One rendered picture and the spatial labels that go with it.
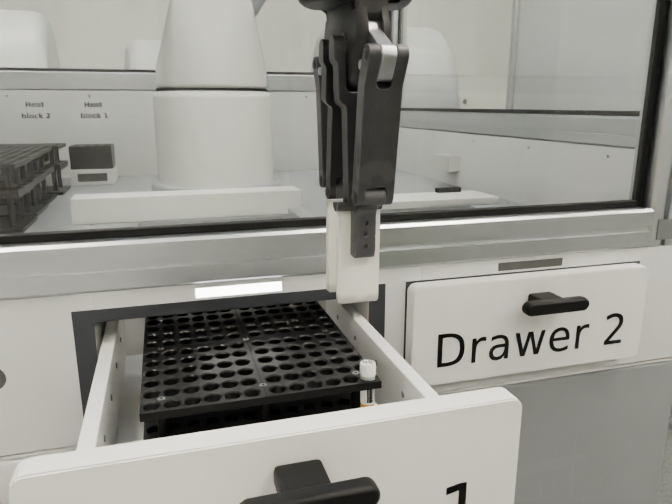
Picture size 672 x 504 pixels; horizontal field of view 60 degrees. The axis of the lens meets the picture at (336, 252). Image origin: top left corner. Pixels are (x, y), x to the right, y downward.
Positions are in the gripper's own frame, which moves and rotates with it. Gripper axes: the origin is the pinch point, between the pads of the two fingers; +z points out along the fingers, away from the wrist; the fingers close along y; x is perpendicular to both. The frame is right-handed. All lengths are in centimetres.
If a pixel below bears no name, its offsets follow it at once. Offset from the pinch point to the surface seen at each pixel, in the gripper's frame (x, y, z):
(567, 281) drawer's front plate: -28.3, 11.8, 8.4
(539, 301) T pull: -22.8, 8.7, 9.1
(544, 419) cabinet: -28.5, 13.3, 26.1
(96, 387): 18.8, 5.2, 10.9
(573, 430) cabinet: -32.8, 13.3, 28.3
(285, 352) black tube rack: 3.8, 6.2, 10.3
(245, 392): 8.0, 0.3, 10.4
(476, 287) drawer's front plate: -17.3, 11.7, 8.1
